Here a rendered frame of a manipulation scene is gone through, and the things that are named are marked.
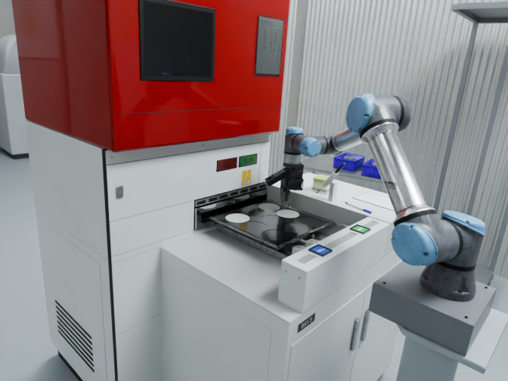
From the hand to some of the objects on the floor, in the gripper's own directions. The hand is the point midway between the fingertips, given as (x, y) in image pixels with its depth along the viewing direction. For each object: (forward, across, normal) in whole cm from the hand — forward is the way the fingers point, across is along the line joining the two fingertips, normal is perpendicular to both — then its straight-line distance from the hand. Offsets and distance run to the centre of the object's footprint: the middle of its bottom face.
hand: (283, 206), depth 175 cm
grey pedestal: (+91, -79, -35) cm, 126 cm away
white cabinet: (+92, -16, -4) cm, 93 cm away
